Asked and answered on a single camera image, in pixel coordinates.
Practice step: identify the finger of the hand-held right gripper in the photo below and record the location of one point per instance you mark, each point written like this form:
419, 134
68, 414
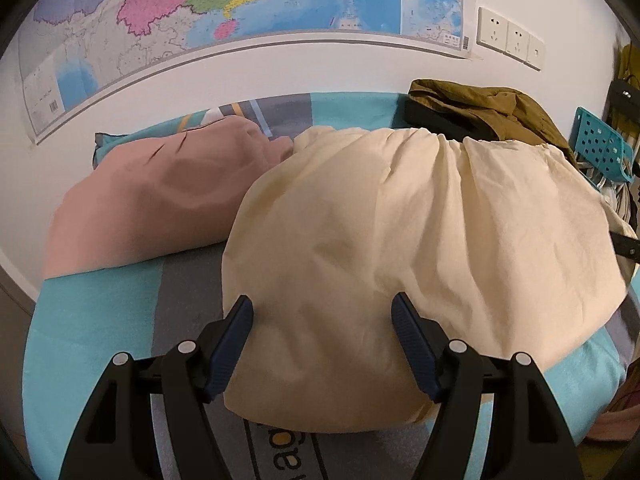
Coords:
626, 247

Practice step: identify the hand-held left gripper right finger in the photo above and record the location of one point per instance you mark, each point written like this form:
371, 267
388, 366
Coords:
412, 341

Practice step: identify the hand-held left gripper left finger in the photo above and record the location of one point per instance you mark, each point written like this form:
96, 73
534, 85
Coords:
235, 340

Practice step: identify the cream cloth garment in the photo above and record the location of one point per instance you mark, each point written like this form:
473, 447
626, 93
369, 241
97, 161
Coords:
400, 235

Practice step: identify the teal grey striped bed sheet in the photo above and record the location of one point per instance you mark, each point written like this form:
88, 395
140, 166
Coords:
100, 320

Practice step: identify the pink cloth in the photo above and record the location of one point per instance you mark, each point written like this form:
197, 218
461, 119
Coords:
617, 410

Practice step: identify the pink pillow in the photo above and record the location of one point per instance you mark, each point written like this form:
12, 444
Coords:
150, 185

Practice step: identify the yellow hanging cloth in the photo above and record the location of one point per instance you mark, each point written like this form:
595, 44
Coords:
630, 62

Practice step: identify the olive green garment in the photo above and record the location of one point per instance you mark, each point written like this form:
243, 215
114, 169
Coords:
500, 105

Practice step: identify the teal grey striped pillow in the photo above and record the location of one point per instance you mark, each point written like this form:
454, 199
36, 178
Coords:
285, 107

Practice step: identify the white wall switch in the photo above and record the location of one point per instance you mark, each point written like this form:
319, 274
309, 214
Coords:
535, 52

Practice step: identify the white wall socket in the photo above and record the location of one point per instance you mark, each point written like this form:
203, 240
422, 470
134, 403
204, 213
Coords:
492, 29
518, 39

